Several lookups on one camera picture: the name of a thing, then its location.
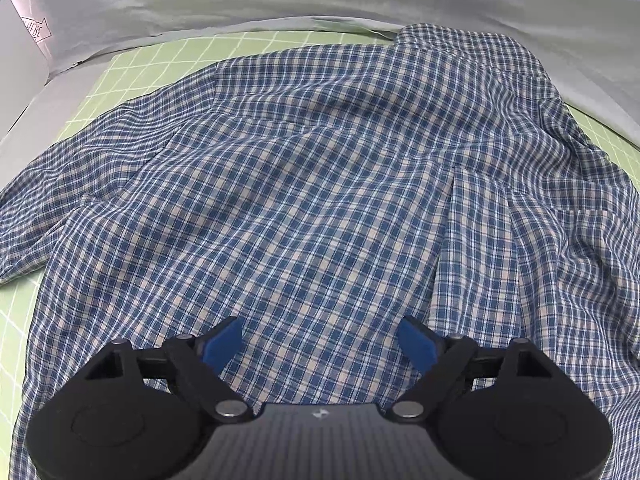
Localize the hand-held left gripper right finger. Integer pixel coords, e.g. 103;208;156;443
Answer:
385;315;557;421

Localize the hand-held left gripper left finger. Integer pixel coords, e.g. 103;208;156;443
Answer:
84;316;254;423

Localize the blue plaid shirt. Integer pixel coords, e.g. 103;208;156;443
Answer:
0;22;640;480

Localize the green grid bed sheet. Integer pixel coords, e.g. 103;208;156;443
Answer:
0;29;640;467

